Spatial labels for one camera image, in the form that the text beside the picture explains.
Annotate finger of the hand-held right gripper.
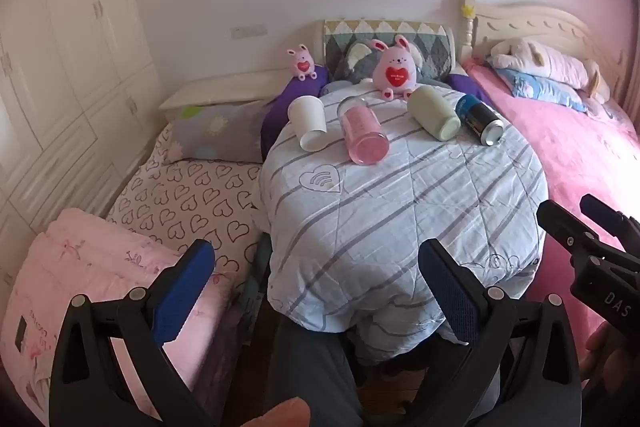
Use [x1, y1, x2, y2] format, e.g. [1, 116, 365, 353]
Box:
[579, 194, 640, 249]
[537, 199, 602, 255]

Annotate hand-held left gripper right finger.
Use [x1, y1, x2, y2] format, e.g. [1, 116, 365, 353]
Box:
[405, 238, 584, 427]

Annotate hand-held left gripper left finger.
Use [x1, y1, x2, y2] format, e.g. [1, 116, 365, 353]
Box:
[49, 239, 217, 427]

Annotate pale green cup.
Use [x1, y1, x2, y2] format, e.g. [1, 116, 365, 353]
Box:
[406, 85, 462, 142]

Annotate pink glass cup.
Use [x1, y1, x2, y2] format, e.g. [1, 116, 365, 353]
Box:
[337, 97, 390, 166]

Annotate white paper cup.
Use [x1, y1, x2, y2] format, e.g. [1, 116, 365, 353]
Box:
[287, 95, 328, 152]

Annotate person's right hand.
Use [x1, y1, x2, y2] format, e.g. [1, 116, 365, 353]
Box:
[580, 322, 640, 390]

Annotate pink bedspread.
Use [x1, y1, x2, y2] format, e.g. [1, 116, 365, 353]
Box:
[461, 58, 640, 344]

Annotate blue striped quilt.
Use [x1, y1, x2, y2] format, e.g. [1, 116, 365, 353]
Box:
[254, 81, 549, 366]

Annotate heart print bed sheet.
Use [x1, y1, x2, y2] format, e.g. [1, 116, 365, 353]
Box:
[104, 126, 267, 290]

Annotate pink folded quilt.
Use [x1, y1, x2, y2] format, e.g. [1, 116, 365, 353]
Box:
[0, 207, 237, 414]

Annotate blue and black can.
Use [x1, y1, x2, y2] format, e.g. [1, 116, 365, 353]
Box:
[454, 94, 505, 147]

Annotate blue printed pillow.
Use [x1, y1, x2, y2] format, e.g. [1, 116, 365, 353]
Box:
[495, 67, 589, 114]

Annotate person's grey trousers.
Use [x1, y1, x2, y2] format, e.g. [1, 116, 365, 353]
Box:
[262, 319, 502, 427]

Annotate grey flower pillow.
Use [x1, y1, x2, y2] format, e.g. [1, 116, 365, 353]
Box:
[166, 98, 277, 164]

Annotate white plush dog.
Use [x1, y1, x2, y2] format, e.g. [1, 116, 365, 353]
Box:
[487, 38, 612, 102]

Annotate purple cloth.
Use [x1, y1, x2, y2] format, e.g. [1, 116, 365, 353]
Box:
[259, 66, 332, 161]

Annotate cream low bed board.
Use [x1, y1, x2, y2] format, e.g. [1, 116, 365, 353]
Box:
[158, 67, 302, 111]

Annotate cream carved headboard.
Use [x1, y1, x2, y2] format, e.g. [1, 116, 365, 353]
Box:
[457, 0, 640, 110]

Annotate diamond patterned headboard cushion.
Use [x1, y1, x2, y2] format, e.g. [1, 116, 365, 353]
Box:
[320, 19, 456, 84]

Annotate large pink plush rabbit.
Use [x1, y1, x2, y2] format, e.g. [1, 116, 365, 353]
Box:
[370, 34, 425, 101]

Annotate cream wardrobe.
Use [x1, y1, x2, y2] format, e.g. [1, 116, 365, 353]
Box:
[0, 0, 167, 293]

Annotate small pink plush rabbit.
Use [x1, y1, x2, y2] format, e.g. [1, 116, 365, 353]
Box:
[286, 44, 319, 82]

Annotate white wall socket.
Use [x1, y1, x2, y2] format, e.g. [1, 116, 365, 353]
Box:
[229, 24, 269, 40]

